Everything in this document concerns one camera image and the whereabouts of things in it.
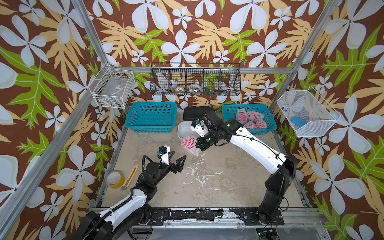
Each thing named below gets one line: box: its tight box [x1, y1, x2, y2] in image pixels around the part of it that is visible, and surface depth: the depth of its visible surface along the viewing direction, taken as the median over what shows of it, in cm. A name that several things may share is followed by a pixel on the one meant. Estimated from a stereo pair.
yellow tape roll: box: [106, 170, 125, 190], surface depth 88 cm
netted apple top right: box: [246, 111, 265, 122], surface depth 113 cm
